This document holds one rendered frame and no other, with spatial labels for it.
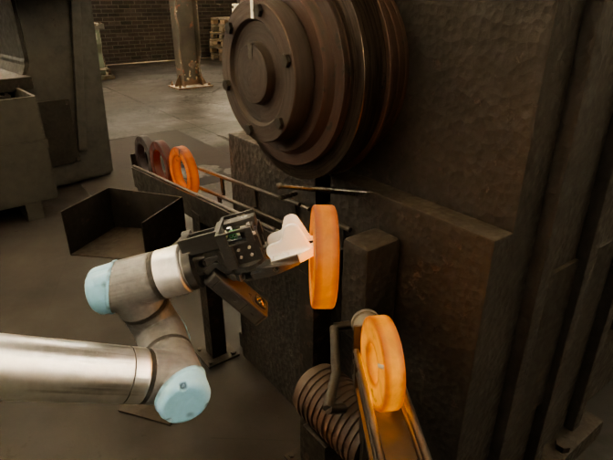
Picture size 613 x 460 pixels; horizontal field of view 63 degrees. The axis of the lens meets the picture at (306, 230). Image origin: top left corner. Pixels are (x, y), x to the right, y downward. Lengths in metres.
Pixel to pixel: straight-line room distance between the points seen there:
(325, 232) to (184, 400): 0.29
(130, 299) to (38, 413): 1.24
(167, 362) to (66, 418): 1.22
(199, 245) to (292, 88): 0.38
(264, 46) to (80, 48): 2.94
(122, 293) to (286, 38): 0.52
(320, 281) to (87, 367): 0.31
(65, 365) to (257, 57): 0.66
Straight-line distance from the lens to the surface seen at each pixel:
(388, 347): 0.80
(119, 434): 1.81
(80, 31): 3.91
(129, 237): 1.60
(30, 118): 3.37
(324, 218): 0.69
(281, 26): 0.98
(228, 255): 0.71
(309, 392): 1.09
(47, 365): 0.67
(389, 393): 0.81
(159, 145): 1.96
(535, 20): 0.91
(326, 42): 0.97
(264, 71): 1.02
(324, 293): 0.69
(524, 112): 0.92
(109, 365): 0.69
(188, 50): 8.15
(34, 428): 1.94
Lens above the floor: 1.26
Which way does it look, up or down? 25 degrees down
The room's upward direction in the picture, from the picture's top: straight up
